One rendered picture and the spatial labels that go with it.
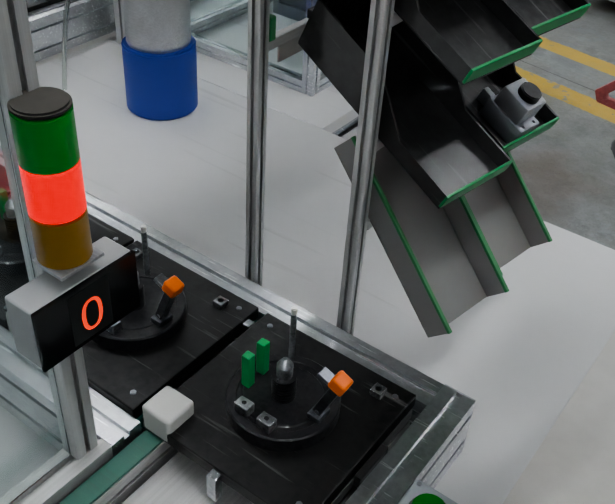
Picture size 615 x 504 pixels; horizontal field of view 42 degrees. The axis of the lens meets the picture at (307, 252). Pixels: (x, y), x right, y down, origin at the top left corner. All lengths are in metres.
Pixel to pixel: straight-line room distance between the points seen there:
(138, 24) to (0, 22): 1.06
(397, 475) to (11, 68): 0.61
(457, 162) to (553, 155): 2.58
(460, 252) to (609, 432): 0.33
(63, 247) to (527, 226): 0.76
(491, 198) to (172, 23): 0.78
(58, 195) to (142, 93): 1.08
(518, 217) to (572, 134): 2.54
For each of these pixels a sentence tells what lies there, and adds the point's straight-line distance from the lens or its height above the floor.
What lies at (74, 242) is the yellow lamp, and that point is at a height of 1.29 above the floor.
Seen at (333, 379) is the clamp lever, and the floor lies 1.07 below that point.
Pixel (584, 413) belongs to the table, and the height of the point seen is 0.86.
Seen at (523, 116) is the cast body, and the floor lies 1.24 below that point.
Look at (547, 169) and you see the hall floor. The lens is 3.49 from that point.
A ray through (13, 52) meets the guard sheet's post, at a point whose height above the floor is 1.45.
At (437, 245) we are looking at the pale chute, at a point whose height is 1.06.
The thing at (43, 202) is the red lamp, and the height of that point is 1.33.
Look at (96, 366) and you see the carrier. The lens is 1.07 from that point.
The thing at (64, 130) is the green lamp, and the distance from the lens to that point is 0.68.
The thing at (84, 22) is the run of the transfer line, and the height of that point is 0.91.
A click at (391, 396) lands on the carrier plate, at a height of 0.97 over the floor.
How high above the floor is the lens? 1.73
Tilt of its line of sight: 38 degrees down
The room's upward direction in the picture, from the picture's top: 4 degrees clockwise
